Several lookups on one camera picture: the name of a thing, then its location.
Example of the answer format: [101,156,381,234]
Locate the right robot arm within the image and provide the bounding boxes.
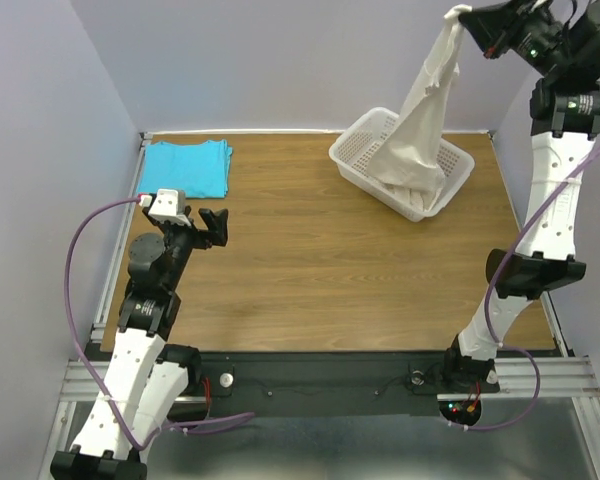
[440,1,600,390]

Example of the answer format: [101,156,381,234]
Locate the white plastic basket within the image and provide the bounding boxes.
[329,107,475,222]

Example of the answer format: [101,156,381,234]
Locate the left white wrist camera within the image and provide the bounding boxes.
[139,189,191,226]

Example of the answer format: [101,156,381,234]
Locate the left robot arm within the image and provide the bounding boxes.
[50,207,229,479]

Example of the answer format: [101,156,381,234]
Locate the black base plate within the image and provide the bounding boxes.
[79,349,501,419]

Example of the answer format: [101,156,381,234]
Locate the white t-shirt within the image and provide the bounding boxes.
[367,4,473,212]

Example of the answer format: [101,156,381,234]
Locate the aluminium frame rail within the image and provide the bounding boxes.
[37,130,600,480]

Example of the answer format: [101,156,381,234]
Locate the folded blue t-shirt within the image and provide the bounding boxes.
[136,140,233,199]

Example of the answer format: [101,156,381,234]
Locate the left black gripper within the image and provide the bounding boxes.
[158,205,228,291]

